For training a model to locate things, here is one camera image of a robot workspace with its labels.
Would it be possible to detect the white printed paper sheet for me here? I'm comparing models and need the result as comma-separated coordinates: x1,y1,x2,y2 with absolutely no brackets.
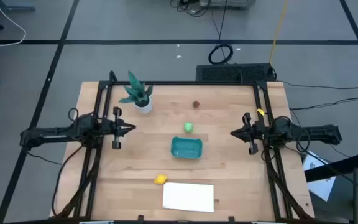
303,151,337,202

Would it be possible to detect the yellow cable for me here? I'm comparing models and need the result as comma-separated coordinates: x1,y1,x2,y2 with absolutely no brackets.
268,0,289,65

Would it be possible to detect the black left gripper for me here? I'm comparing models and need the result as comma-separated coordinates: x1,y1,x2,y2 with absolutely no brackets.
100,106,137,149

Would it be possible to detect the white folded cloth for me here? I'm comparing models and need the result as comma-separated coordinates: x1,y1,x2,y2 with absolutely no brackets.
162,182,215,213

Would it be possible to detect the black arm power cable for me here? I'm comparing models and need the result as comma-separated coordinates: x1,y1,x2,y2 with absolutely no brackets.
51,144,85,217

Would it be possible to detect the black coiled cable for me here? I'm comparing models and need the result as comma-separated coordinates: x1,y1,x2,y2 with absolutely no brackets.
208,0,234,65

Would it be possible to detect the teal plastic tupperware container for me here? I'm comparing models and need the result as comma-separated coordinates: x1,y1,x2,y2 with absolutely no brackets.
170,136,204,160

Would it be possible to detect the grey equipment case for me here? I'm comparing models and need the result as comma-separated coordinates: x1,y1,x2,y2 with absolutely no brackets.
199,0,257,9

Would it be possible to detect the white cable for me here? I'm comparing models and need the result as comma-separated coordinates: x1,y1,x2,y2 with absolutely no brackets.
0,0,27,47

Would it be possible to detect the black cable bundle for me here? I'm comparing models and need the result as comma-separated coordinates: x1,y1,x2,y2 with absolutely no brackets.
170,0,213,18

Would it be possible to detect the thin black floor cable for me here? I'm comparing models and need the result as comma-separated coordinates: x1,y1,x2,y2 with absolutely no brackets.
289,96,358,110
280,80,358,91

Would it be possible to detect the snake plant in white pot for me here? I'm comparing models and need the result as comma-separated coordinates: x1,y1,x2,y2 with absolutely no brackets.
119,70,154,115

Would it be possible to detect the black beam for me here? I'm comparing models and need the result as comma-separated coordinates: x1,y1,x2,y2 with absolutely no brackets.
305,152,358,184

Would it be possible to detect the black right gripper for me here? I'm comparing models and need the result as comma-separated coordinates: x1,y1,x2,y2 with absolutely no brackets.
230,112,262,156

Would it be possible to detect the black aluminium table frame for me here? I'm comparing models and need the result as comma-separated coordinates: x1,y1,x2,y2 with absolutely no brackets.
50,70,315,224

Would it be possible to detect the grey chair base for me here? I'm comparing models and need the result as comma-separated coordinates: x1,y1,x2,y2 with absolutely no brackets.
0,0,36,31

